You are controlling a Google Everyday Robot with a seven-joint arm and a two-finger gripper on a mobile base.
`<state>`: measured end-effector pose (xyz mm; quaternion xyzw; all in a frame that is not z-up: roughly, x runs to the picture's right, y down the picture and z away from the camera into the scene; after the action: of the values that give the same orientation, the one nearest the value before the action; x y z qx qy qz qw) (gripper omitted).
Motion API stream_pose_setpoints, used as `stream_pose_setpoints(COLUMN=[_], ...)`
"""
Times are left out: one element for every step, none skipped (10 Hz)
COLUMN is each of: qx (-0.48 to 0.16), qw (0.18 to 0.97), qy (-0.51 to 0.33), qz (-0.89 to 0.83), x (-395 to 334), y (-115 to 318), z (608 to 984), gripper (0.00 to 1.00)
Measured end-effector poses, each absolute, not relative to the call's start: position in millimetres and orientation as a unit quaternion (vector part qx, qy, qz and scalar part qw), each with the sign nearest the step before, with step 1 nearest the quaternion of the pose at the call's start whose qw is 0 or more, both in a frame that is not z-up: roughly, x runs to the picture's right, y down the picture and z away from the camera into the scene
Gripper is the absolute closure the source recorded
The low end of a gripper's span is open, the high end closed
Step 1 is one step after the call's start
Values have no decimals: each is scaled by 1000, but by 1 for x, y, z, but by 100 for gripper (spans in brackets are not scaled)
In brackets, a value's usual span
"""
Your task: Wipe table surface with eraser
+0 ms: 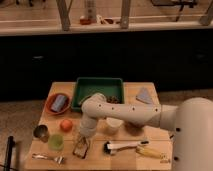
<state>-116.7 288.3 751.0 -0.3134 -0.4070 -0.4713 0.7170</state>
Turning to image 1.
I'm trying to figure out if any metal cup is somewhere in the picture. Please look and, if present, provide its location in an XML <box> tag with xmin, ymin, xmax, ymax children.
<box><xmin>33</xmin><ymin>125</ymin><xmax>49</xmax><ymax>143</ymax></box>

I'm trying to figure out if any silver fork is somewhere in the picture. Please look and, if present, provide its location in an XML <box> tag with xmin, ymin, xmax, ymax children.
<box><xmin>32</xmin><ymin>154</ymin><xmax>64</xmax><ymax>164</ymax></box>

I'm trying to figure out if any white cup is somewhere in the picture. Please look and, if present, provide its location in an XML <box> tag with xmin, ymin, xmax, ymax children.
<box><xmin>106</xmin><ymin>118</ymin><xmax>123</xmax><ymax>134</ymax></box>

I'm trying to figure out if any grey can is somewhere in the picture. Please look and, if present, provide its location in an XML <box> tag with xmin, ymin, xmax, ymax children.
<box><xmin>51</xmin><ymin>95</ymin><xmax>67</xmax><ymax>112</ymax></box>

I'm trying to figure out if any green plastic tray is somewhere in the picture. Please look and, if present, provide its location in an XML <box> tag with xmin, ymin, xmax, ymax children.
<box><xmin>71</xmin><ymin>77</ymin><xmax>124</xmax><ymax>112</ymax></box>

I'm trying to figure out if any brown board eraser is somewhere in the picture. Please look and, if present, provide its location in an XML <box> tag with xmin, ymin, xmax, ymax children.
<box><xmin>73</xmin><ymin>136</ymin><xmax>90</xmax><ymax>159</ymax></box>

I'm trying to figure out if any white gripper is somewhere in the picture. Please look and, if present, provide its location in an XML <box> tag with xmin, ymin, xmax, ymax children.
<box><xmin>79</xmin><ymin>118</ymin><xmax>97</xmax><ymax>138</ymax></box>

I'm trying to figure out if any orange fruit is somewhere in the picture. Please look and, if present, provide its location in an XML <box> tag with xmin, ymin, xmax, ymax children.
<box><xmin>60</xmin><ymin>119</ymin><xmax>73</xmax><ymax>132</ymax></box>

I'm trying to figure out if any orange bowl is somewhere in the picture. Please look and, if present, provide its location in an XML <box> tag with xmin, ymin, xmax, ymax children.
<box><xmin>44</xmin><ymin>93</ymin><xmax>70</xmax><ymax>115</ymax></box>

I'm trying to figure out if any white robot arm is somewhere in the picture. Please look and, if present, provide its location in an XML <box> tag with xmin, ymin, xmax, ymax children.
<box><xmin>79</xmin><ymin>93</ymin><xmax>213</xmax><ymax>171</ymax></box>

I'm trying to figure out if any brown grapes bunch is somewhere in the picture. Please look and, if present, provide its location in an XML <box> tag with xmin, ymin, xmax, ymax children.
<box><xmin>107</xmin><ymin>96</ymin><xmax>119</xmax><ymax>103</ymax></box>

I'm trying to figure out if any grey triangular cloth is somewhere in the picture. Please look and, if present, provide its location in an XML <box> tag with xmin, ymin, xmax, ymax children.
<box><xmin>136</xmin><ymin>88</ymin><xmax>153</xmax><ymax>104</ymax></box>

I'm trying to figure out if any black pole stand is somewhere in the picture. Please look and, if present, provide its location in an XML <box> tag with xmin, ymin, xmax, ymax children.
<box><xmin>3</xmin><ymin>136</ymin><xmax>15</xmax><ymax>171</ymax></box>

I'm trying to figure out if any green plastic cup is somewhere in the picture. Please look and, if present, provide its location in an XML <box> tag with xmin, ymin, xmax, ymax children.
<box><xmin>48</xmin><ymin>134</ymin><xmax>63</xmax><ymax>151</ymax></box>

